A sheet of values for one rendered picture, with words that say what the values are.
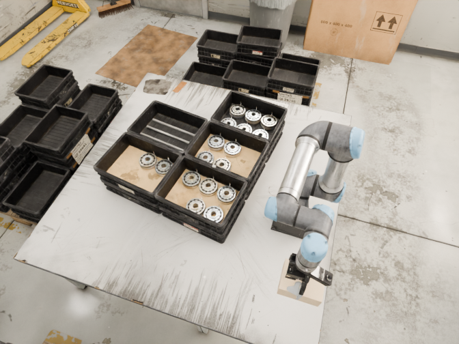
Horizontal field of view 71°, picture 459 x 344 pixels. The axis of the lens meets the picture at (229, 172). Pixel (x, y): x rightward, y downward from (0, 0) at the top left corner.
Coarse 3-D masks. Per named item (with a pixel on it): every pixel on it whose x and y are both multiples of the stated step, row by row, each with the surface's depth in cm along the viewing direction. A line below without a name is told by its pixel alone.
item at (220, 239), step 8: (160, 208) 173; (240, 208) 180; (168, 216) 179; (176, 216) 171; (192, 224) 168; (232, 224) 175; (200, 232) 174; (208, 232) 166; (216, 240) 172; (224, 240) 172
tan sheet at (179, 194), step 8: (200, 176) 182; (176, 184) 179; (176, 192) 176; (184, 192) 176; (192, 192) 176; (176, 200) 173; (184, 200) 173; (208, 200) 173; (216, 200) 173; (224, 208) 170; (224, 216) 168
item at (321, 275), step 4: (316, 268) 109; (320, 268) 110; (312, 272) 108; (316, 272) 108; (320, 272) 109; (324, 272) 110; (328, 272) 111; (312, 276) 108; (316, 276) 108; (320, 276) 109; (324, 276) 109; (328, 276) 110; (332, 276) 111; (316, 280) 109; (320, 280) 108; (324, 280) 109; (328, 280) 109; (332, 280) 111; (324, 284) 110; (328, 284) 109
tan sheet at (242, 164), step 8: (216, 152) 192; (248, 152) 192; (256, 152) 192; (232, 160) 188; (240, 160) 188; (248, 160) 188; (256, 160) 188; (232, 168) 185; (240, 168) 185; (248, 168) 185
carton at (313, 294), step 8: (280, 280) 123; (288, 280) 120; (296, 280) 120; (312, 280) 120; (280, 288) 119; (312, 288) 119; (320, 288) 118; (288, 296) 123; (304, 296) 117; (312, 296) 117; (320, 296) 117; (312, 304) 122
